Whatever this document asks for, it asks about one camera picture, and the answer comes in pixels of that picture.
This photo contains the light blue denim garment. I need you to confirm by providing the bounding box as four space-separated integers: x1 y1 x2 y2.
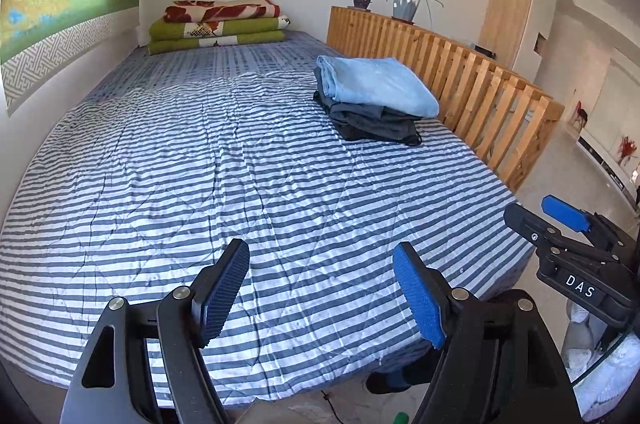
316 55 439 118

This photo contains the right white gloved hand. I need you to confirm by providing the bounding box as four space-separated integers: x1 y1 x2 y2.
561 300 639 423

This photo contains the person's dark socked foot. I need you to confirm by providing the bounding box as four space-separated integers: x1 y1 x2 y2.
364 348 442 395

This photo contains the red chair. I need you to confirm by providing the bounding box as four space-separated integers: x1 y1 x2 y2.
572 101 588 128

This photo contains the wooden slatted railing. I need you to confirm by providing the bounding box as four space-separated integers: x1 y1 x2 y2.
326 6 564 192

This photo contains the blue white striped bed quilt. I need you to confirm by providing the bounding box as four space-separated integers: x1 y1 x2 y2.
1 34 533 407

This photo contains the dark checked folded garment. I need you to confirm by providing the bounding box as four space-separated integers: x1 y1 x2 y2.
323 103 422 147

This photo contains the dark navy folded garment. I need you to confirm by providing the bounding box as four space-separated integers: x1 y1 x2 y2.
314 67 418 140

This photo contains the light wooden cabinet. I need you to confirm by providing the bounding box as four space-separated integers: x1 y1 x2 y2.
480 0 533 69

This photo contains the green folded blanket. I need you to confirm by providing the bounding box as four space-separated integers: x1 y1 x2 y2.
148 15 291 55

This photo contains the red white folded blanket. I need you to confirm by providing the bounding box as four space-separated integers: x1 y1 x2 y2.
164 0 281 23

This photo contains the black cable on floor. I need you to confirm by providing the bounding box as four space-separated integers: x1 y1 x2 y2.
319 390 346 424

